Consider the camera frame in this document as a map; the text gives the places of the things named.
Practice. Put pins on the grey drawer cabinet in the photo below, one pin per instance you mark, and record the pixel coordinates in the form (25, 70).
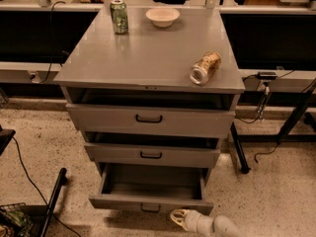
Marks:
(148, 58)

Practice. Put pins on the black power adapter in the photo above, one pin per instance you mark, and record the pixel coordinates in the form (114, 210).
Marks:
(266, 75)

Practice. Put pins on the black diagonal stand right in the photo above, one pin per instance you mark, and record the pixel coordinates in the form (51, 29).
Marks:
(300, 111)

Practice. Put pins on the wire basket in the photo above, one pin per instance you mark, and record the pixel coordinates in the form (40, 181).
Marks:
(14, 221)

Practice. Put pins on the grey drawer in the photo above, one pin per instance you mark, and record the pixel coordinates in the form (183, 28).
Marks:
(150, 113)
(158, 189)
(157, 150)

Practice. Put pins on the green soda can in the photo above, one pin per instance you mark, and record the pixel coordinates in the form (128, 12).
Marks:
(119, 16)

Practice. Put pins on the black table leg right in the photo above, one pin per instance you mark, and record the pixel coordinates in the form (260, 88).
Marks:
(241, 156)

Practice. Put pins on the white bowl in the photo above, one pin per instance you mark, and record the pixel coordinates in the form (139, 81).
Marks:
(162, 17)

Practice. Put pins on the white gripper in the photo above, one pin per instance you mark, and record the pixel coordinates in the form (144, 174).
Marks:
(194, 220)

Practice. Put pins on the black stand leg left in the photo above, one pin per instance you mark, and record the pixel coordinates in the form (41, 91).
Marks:
(60, 182)

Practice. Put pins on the tan lying soda can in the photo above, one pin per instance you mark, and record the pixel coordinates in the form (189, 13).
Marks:
(205, 68)

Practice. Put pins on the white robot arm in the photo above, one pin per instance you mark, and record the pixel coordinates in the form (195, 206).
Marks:
(224, 227)

